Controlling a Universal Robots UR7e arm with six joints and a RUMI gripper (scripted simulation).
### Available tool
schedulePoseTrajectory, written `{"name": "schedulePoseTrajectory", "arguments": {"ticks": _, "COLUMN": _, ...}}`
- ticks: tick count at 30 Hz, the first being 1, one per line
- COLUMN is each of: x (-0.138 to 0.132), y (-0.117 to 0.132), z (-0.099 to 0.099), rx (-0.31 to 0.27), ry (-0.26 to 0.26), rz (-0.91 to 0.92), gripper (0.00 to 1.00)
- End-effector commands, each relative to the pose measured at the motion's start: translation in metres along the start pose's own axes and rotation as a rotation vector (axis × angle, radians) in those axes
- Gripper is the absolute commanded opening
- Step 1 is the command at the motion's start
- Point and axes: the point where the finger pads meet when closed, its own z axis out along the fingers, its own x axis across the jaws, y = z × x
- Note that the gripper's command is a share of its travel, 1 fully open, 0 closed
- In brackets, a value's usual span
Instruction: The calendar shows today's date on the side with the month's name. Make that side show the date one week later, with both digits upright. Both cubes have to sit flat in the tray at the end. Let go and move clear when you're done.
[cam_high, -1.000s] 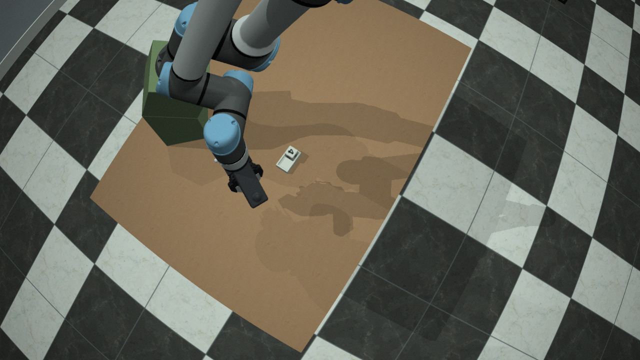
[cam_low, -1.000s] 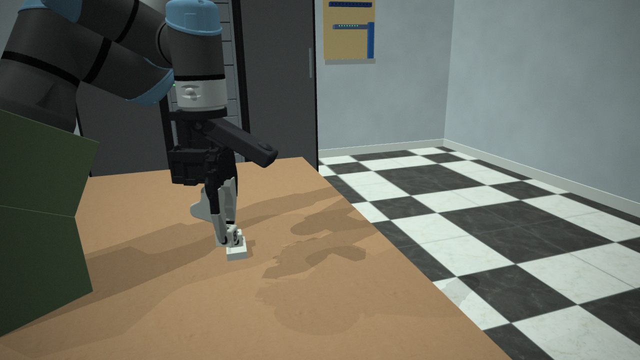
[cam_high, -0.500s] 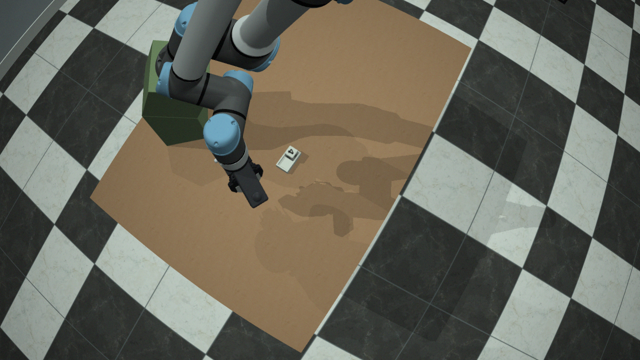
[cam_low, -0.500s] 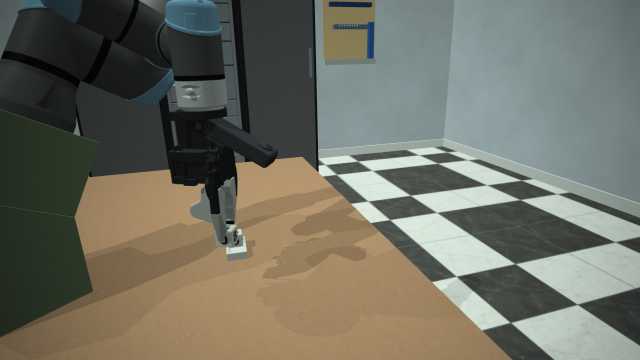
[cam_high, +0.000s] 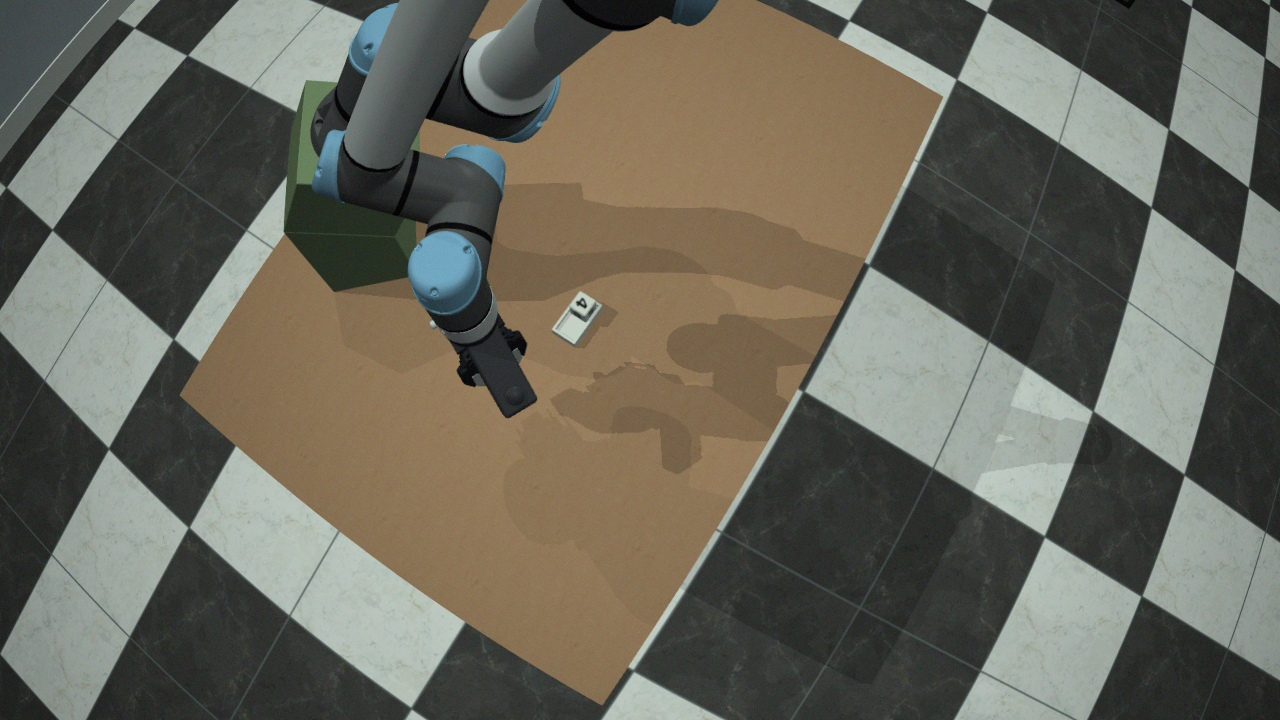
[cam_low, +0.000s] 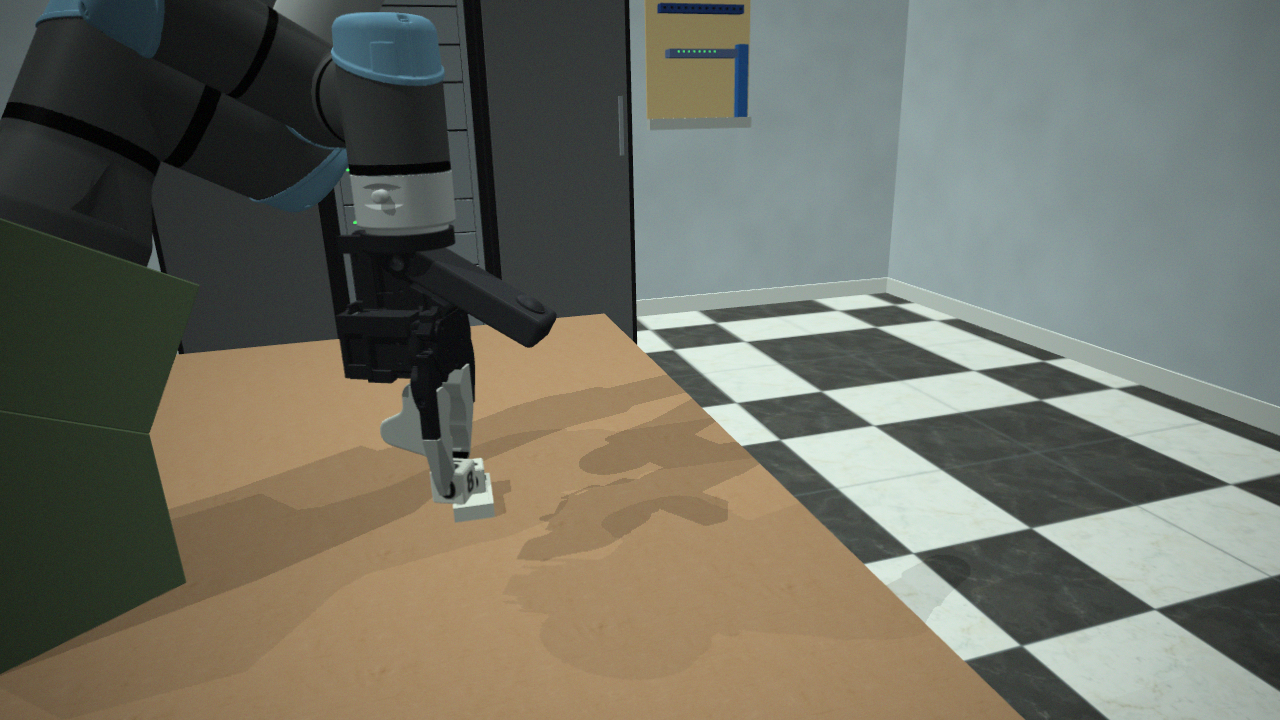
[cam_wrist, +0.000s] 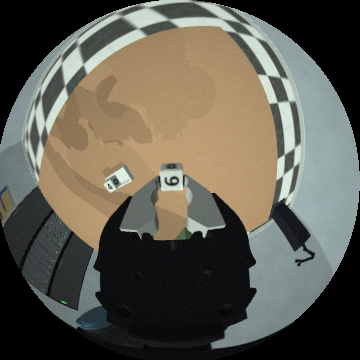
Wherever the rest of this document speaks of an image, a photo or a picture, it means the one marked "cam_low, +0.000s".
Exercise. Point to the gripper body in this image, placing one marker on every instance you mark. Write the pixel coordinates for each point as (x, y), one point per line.
(380, 344)

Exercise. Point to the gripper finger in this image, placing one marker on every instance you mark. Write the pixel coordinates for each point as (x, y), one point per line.
(422, 426)
(461, 387)

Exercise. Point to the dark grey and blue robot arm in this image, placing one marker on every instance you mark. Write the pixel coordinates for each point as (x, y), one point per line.
(89, 121)

